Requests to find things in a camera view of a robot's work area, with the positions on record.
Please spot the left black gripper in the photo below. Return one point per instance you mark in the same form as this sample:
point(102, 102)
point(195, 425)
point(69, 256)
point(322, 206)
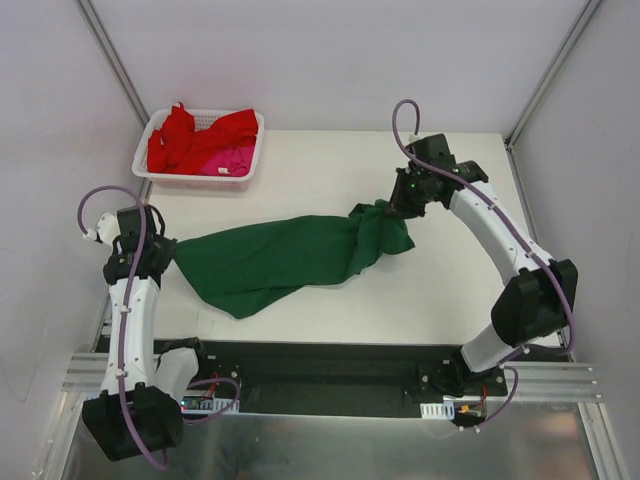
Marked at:
point(163, 251)

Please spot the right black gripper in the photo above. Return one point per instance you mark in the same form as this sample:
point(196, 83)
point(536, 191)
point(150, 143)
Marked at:
point(401, 198)

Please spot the green t shirt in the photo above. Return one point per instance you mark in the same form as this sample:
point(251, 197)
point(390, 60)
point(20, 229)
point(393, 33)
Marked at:
point(244, 270)

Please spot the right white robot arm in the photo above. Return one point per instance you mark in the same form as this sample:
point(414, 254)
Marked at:
point(539, 291)

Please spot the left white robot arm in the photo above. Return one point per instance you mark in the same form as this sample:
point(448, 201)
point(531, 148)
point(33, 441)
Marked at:
point(138, 404)

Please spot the red t shirt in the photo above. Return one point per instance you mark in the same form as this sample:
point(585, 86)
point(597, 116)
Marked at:
point(178, 147)

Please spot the pink t shirt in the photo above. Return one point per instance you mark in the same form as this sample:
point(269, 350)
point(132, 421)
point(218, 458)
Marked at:
point(234, 162)

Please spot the white plastic basket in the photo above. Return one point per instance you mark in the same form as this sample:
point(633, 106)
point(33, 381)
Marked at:
point(203, 118)

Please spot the left aluminium rail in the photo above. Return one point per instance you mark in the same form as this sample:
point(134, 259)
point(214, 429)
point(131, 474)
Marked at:
point(86, 372)

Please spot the aluminium rail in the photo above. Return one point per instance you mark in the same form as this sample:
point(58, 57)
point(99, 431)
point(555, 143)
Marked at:
point(555, 382)
point(86, 372)

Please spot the left white cable duct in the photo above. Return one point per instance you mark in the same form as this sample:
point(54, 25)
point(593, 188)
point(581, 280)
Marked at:
point(194, 405)

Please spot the white cable duct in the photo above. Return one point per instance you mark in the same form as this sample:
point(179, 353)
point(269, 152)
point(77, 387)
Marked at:
point(438, 411)
point(194, 405)

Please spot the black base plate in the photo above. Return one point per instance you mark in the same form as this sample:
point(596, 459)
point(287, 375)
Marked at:
point(324, 379)

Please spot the left aluminium frame post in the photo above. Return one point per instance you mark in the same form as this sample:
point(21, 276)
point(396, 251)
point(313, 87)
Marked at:
point(109, 51)

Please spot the aluminium frame post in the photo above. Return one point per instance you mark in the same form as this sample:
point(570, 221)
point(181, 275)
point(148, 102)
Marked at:
point(109, 51)
point(568, 44)

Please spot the right white cable duct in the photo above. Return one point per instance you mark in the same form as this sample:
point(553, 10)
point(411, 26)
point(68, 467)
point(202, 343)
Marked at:
point(438, 411)

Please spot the right aluminium rail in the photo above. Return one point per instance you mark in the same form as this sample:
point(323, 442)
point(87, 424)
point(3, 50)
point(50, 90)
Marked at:
point(555, 382)

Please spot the right aluminium frame post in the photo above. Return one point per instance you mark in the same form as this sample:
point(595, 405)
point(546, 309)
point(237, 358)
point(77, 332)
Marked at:
point(568, 44)

